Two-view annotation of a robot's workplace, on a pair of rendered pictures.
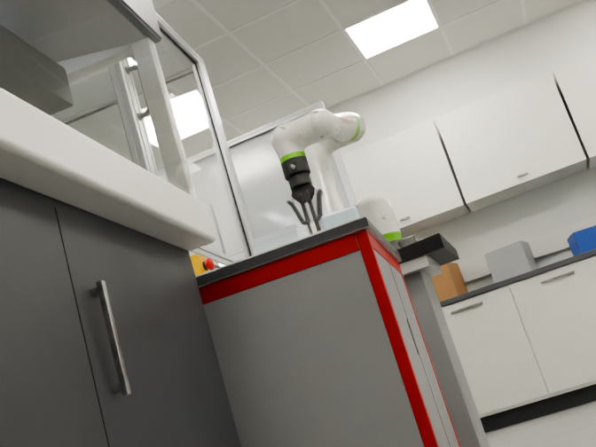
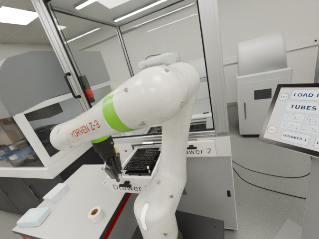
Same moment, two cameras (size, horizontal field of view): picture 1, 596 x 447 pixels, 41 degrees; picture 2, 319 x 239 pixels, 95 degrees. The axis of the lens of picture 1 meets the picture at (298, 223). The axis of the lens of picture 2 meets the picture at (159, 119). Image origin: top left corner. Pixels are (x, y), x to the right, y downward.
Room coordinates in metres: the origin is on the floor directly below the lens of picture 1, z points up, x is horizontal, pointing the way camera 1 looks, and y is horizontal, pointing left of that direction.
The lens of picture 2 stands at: (3.01, -0.62, 1.44)
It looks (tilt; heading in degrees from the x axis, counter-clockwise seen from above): 20 degrees down; 101
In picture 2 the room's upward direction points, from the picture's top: 15 degrees counter-clockwise
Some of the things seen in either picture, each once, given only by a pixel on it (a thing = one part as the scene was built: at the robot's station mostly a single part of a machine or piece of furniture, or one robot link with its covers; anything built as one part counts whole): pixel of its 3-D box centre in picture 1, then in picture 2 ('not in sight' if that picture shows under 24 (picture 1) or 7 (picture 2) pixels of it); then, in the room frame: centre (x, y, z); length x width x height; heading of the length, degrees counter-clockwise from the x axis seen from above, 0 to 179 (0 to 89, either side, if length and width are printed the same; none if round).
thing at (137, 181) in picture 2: not in sight; (130, 184); (2.63, -0.03, 0.87); 0.29 x 0.02 x 0.11; 169
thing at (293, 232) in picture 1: (279, 244); (57, 193); (2.01, 0.06, 0.79); 0.13 x 0.09 x 0.05; 79
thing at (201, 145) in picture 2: not in sight; (192, 148); (3.00, 0.22, 0.87); 0.29 x 0.02 x 0.11; 169
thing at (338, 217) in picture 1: (341, 224); (34, 216); (2.00, -0.10, 0.78); 0.15 x 0.10 x 0.04; 179
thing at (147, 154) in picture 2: not in sight; (144, 161); (2.67, 0.17, 0.87); 0.22 x 0.18 x 0.06; 79
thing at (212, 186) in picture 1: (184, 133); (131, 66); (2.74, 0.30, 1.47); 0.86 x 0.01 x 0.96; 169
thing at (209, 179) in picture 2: not in sight; (179, 160); (2.83, 0.75, 0.40); 1.03 x 0.95 x 0.80; 169
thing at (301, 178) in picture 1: (301, 189); (108, 155); (2.60, -0.05, 1.09); 0.08 x 0.07 x 0.09; 79
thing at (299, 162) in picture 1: (295, 168); (102, 143); (2.59, -0.05, 1.16); 0.12 x 0.09 x 0.06; 169
